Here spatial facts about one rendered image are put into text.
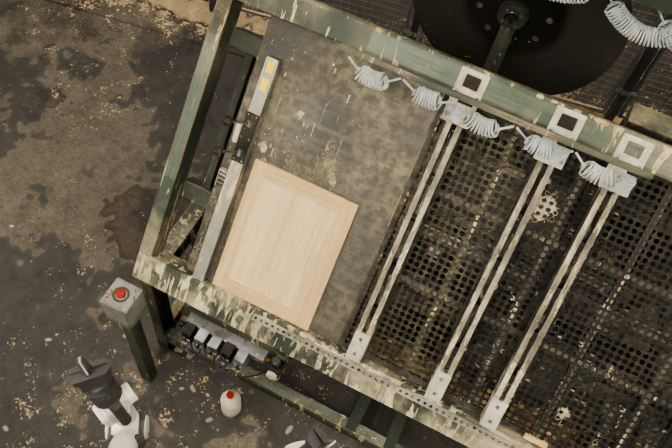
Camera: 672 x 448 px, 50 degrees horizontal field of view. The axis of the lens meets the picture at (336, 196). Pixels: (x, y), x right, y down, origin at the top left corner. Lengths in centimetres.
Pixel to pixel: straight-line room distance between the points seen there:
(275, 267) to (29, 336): 161
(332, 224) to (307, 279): 25
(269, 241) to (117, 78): 234
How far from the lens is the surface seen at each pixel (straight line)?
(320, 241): 278
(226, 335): 308
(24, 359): 401
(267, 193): 281
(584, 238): 263
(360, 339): 281
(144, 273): 311
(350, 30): 255
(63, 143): 465
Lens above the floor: 358
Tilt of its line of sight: 56 degrees down
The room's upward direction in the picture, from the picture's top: 10 degrees clockwise
